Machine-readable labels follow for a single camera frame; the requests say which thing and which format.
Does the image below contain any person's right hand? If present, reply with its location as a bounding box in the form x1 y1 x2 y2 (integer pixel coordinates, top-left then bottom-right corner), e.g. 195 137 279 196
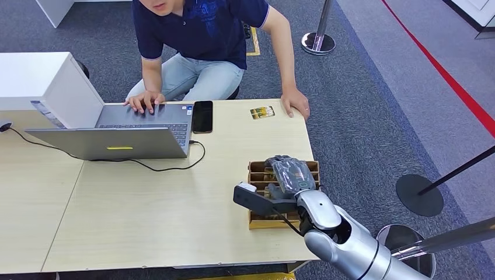
123 90 166 115

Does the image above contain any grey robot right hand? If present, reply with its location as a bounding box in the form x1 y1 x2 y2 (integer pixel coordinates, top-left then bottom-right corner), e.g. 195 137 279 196
264 155 319 201

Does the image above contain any person's left hand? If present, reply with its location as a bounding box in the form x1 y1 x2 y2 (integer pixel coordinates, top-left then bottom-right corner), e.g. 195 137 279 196
280 89 311 122

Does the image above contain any wooden slotted card holder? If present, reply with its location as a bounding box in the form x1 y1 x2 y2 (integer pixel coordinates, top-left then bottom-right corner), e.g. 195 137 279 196
247 160 321 230

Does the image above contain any person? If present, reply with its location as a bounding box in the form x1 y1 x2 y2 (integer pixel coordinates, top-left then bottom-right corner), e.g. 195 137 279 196
123 0 311 121

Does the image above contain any grey laptop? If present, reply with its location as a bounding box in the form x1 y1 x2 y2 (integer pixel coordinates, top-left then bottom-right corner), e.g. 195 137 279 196
25 101 194 162

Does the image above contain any black smartphone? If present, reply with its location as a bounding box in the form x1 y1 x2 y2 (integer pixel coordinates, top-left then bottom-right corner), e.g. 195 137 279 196
191 100 214 135

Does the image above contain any chrome stanchion with round base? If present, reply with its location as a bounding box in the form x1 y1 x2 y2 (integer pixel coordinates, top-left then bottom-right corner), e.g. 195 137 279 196
301 0 337 57
376 216 495 279

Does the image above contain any black round wheel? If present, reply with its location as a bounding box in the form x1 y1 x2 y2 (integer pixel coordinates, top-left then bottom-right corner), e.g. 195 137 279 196
75 59 91 81

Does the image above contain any yellow floor tape mark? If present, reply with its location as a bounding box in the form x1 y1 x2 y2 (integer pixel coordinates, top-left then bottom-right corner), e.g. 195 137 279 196
246 26 262 57

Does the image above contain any white box cabinet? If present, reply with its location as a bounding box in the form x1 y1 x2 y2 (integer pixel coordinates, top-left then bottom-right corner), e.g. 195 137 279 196
0 52 106 130

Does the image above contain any black stanchion with round base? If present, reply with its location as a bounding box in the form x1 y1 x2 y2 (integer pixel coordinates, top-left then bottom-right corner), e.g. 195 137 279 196
395 145 495 218

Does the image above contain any red floor tape line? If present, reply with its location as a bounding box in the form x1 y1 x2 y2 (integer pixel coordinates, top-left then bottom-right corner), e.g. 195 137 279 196
380 0 495 139

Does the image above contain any white counter with dark base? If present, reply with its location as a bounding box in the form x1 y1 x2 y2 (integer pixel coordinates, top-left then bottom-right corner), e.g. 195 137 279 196
442 0 495 41

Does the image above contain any dark grey wrist camera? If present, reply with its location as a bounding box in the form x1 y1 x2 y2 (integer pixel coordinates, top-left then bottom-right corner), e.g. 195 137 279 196
232 181 299 217

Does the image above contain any black laptop cable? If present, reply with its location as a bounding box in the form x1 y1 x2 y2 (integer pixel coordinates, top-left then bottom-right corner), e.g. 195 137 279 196
8 127 207 173

